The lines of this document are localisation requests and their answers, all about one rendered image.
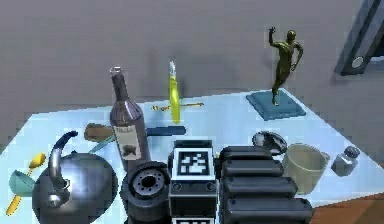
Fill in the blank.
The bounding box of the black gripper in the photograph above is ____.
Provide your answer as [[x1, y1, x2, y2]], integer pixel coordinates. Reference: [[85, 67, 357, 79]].
[[120, 160, 172, 224]]

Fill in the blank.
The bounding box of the small grey salt shaker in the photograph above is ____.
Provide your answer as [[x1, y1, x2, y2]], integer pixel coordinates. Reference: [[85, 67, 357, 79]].
[[330, 145, 361, 177]]

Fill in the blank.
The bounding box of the dark glass wine bottle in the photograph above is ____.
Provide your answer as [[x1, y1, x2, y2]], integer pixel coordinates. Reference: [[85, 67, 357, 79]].
[[109, 66, 152, 174]]

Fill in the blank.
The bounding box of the beige mug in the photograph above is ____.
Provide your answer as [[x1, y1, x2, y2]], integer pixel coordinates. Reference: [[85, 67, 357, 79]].
[[282, 143, 331, 196]]

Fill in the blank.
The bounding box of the yellow spoon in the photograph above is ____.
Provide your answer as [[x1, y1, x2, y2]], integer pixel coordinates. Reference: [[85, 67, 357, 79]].
[[5, 152, 47, 217]]

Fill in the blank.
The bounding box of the shiny metal kettle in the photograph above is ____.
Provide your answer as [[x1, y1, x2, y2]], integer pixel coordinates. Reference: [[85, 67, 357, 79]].
[[31, 130, 120, 224]]

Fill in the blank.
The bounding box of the dark round dish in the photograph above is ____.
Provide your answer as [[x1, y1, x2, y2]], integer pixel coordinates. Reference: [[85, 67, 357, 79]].
[[251, 130, 288, 156]]

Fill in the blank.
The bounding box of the bronze figure statue blue base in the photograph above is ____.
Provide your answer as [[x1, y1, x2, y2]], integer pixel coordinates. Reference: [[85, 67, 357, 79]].
[[245, 27, 307, 121]]

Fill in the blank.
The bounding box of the dark blue flat bar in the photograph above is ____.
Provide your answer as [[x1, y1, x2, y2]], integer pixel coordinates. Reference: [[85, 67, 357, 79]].
[[145, 125, 187, 137]]

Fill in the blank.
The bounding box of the teal small bowl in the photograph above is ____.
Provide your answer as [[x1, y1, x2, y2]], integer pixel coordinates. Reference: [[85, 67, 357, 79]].
[[8, 169, 36, 197]]

